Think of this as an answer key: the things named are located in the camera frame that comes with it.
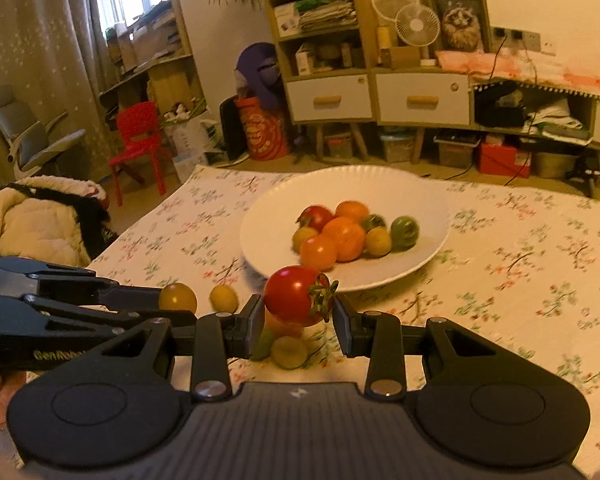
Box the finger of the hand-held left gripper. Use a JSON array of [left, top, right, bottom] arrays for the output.
[[0, 256, 162, 309], [0, 295, 198, 343]]

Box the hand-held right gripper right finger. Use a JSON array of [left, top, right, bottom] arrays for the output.
[[332, 294, 511, 400]]

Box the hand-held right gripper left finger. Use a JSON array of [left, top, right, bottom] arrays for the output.
[[87, 295, 265, 401]]

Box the light green tomato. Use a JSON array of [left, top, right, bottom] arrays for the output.
[[251, 330, 276, 361], [390, 215, 421, 250], [271, 336, 309, 370]]

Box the orange tomato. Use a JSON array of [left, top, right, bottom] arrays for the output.
[[300, 235, 338, 271], [265, 317, 306, 338]]

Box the small pale yellow fruit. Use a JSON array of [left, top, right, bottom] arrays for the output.
[[209, 285, 239, 313]]

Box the large red tomato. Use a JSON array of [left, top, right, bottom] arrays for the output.
[[263, 266, 339, 327]]

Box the olive brown tomato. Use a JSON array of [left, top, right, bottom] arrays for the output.
[[158, 283, 198, 313]]

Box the small red tomato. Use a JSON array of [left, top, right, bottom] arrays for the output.
[[297, 205, 334, 233]]

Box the white plate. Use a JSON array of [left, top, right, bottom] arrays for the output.
[[240, 165, 451, 293]]

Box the person's left hand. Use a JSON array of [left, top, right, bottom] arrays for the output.
[[0, 365, 31, 431]]

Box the cream jacket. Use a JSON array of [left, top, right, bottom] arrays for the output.
[[0, 175, 111, 266]]

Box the grey office chair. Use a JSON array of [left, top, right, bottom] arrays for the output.
[[0, 85, 88, 181]]

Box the red plastic chair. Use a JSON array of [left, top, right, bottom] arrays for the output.
[[109, 101, 168, 206]]

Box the floral tablecloth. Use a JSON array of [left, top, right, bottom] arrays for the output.
[[87, 165, 600, 480]]

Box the white bag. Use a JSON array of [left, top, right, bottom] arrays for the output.
[[165, 120, 226, 183]]

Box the clear storage box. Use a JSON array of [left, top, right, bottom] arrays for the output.
[[380, 132, 416, 163], [435, 132, 481, 168]]

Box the orange printed bucket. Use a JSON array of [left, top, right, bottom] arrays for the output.
[[235, 96, 291, 162]]

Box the black flat panel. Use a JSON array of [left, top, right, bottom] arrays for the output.
[[219, 95, 251, 161]]

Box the wooden bookshelf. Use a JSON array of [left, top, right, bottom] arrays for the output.
[[100, 0, 206, 161]]

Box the red storage box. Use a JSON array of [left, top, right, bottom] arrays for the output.
[[476, 142, 531, 178]]

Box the white cabinet drawer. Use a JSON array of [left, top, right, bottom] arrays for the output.
[[286, 74, 371, 123], [375, 71, 470, 126]]

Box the patterned curtain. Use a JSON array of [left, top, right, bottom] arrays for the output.
[[0, 0, 126, 186]]

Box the purple plush toy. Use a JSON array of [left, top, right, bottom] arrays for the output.
[[236, 43, 283, 111]]

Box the black bag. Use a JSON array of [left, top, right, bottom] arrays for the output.
[[475, 85, 526, 128]]

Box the wooden cabinet with shelves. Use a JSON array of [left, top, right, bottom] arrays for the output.
[[267, 0, 476, 161]]

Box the small white fan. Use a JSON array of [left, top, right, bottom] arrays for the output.
[[396, 3, 441, 48]]

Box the pink cloth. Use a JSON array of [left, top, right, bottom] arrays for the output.
[[437, 51, 600, 103]]

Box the framed animal picture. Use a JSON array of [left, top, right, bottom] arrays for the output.
[[420, 0, 491, 53]]

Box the wall socket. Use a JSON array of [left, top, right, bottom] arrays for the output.
[[492, 27, 541, 51]]

